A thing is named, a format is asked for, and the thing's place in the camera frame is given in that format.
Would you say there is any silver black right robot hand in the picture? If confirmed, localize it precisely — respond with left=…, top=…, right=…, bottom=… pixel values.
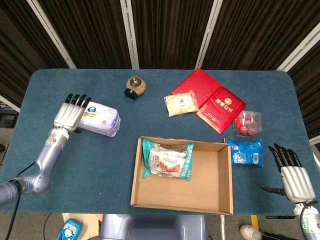
left=258, top=143, right=316, bottom=204

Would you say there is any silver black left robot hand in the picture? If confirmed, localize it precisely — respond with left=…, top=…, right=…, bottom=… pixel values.
left=53, top=93, right=92, bottom=133

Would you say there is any white lavender tissue pack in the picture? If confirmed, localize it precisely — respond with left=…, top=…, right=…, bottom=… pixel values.
left=76, top=101, right=122, bottom=138

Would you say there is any clear box of red capsules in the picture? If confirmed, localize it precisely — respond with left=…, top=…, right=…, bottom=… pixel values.
left=232, top=110, right=263, bottom=138

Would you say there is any teal snack food bag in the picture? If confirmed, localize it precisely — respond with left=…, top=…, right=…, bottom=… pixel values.
left=141, top=138, right=195, bottom=181

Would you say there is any blue snack packet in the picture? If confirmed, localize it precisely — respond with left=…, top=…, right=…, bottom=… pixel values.
left=223, top=137, right=264, bottom=169

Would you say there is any brown cardboard box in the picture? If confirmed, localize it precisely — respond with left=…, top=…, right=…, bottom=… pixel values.
left=130, top=136, right=234, bottom=215

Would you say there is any clear bag of beige food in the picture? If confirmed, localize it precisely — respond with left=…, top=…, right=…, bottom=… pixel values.
left=163, top=89, right=200, bottom=118

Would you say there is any blue felt table cover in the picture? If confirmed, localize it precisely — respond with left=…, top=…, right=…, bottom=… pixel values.
left=0, top=68, right=320, bottom=216

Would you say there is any white shoe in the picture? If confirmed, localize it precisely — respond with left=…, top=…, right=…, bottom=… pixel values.
left=239, top=224, right=263, bottom=240

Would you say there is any glass jar with black lid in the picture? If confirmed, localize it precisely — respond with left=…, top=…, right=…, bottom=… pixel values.
left=124, top=76, right=148, bottom=101

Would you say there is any blue cartoon toy device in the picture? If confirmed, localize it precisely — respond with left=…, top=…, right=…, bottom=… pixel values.
left=56, top=218, right=85, bottom=240

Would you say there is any grey-blue robot torso base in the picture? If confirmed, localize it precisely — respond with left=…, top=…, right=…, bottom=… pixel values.
left=99, top=213, right=209, bottom=240

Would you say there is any white partition post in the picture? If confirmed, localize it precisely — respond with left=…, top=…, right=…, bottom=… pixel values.
left=276, top=23, right=320, bottom=73
left=194, top=0, right=224, bottom=71
left=0, top=94, right=21, bottom=113
left=119, top=0, right=140, bottom=70
left=26, top=0, right=77, bottom=70

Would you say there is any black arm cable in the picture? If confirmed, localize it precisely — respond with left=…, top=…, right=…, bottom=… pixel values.
left=4, top=161, right=39, bottom=240

